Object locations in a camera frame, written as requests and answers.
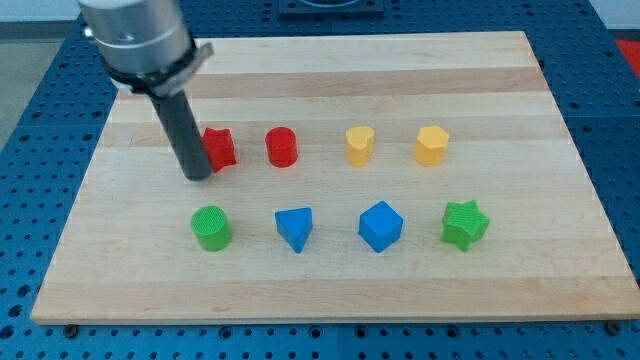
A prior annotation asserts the green star block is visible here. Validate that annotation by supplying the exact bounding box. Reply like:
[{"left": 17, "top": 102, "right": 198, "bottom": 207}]
[{"left": 440, "top": 200, "right": 491, "bottom": 252}]

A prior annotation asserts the green cylinder block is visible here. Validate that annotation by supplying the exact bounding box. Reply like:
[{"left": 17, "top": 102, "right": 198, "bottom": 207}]
[{"left": 190, "top": 206, "right": 233, "bottom": 251}]

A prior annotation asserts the red star block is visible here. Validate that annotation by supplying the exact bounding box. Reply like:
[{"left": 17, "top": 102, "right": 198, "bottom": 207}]
[{"left": 202, "top": 128, "right": 237, "bottom": 172}]

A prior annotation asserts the blue cube block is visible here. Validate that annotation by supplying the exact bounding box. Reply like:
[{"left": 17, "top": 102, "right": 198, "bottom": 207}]
[{"left": 358, "top": 201, "right": 404, "bottom": 253}]

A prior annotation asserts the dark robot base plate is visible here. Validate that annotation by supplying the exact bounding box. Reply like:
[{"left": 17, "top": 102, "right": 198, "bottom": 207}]
[{"left": 278, "top": 0, "right": 385, "bottom": 18}]

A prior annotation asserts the wooden board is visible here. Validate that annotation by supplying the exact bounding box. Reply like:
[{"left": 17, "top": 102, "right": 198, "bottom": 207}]
[{"left": 31, "top": 31, "right": 639, "bottom": 325}]

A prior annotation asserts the yellow hexagon block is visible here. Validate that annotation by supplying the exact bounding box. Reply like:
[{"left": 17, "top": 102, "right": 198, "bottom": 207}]
[{"left": 414, "top": 126, "right": 450, "bottom": 167}]

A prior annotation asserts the blue triangle block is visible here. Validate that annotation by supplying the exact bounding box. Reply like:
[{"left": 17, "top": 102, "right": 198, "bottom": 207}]
[{"left": 275, "top": 207, "right": 313, "bottom": 253}]

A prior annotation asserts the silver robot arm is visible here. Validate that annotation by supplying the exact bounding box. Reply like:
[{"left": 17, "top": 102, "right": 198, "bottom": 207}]
[{"left": 78, "top": 0, "right": 214, "bottom": 181}]

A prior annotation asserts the red cylinder block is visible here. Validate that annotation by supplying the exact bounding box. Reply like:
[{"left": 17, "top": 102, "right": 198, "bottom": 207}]
[{"left": 265, "top": 127, "right": 298, "bottom": 168}]

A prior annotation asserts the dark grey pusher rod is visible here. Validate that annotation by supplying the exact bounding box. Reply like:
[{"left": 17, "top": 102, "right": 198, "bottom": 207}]
[{"left": 151, "top": 91, "right": 212, "bottom": 181}]

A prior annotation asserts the yellow heart block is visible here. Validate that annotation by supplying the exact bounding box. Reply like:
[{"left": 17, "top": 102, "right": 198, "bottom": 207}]
[{"left": 345, "top": 126, "right": 375, "bottom": 167}]

